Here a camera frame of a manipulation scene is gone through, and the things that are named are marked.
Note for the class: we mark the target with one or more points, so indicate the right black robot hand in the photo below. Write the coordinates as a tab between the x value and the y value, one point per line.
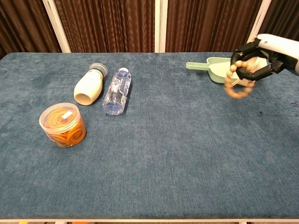
273	46

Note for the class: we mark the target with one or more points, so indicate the cream plastic basket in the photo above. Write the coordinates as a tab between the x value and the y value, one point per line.
259	63

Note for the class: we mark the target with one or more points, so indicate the green plastic scoop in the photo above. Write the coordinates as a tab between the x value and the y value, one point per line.
210	66

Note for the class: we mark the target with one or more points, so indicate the clear plastic water bottle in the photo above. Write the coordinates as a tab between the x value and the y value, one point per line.
116	91

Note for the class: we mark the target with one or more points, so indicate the brown curtain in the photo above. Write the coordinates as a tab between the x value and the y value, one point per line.
112	23

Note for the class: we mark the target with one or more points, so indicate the teal tablecloth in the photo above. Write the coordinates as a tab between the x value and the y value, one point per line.
149	163

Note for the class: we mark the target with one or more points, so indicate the white bottle with clear cap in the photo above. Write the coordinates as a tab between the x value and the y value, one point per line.
88	86

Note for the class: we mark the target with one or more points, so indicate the clear jar of rubber bands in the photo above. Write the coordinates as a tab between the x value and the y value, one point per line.
63	126

